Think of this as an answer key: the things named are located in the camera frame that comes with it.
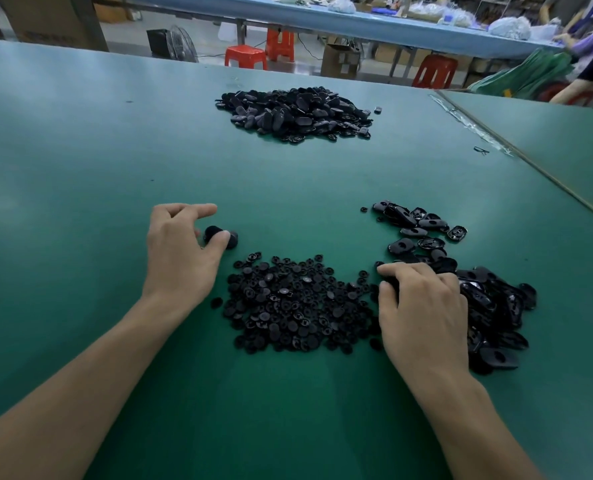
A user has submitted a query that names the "pile of black oval shells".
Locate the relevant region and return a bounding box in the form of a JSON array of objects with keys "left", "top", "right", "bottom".
[{"left": 371, "top": 201, "right": 538, "bottom": 375}]

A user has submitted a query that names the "grey floor fan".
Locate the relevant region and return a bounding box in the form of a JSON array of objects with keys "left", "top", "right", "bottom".
[{"left": 147, "top": 25, "right": 200, "bottom": 63}]

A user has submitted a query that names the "person's left forearm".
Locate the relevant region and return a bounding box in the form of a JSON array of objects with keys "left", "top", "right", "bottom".
[{"left": 0, "top": 295, "right": 193, "bottom": 480}]

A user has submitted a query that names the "large brown cardboard box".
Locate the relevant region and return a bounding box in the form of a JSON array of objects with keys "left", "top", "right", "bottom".
[{"left": 0, "top": 0, "right": 109, "bottom": 51}]

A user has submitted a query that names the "long blue work table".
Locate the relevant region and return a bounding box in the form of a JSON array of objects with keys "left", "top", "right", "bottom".
[{"left": 97, "top": 0, "right": 568, "bottom": 61}]

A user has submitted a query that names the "green striped bag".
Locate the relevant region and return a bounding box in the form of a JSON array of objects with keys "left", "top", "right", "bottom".
[{"left": 466, "top": 49, "right": 574, "bottom": 100}]

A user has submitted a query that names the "person's right forearm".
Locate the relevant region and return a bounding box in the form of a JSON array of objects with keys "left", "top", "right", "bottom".
[{"left": 406, "top": 359, "right": 542, "bottom": 480}]

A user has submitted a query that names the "small open cardboard box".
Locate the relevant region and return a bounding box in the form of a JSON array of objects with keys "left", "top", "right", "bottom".
[{"left": 321, "top": 43, "right": 362, "bottom": 80}]

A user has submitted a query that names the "red plastic stool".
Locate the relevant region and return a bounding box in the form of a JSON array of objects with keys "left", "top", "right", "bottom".
[
  {"left": 225, "top": 45, "right": 270, "bottom": 71},
  {"left": 536, "top": 83, "right": 572, "bottom": 104},
  {"left": 411, "top": 53, "right": 460, "bottom": 90},
  {"left": 265, "top": 27, "right": 297, "bottom": 63}
]

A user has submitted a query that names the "person's right hand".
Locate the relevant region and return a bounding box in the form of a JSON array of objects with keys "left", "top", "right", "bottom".
[{"left": 376, "top": 261, "right": 470, "bottom": 383}]

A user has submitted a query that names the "pile of small black buttons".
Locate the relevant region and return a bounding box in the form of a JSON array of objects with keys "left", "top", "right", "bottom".
[{"left": 211, "top": 251, "right": 386, "bottom": 355}]

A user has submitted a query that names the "assembled black oval piece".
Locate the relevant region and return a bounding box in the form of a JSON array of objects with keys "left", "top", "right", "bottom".
[{"left": 203, "top": 225, "right": 240, "bottom": 250}]

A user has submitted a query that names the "person's left hand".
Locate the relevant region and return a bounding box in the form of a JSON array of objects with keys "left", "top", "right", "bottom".
[{"left": 141, "top": 203, "right": 232, "bottom": 316}]

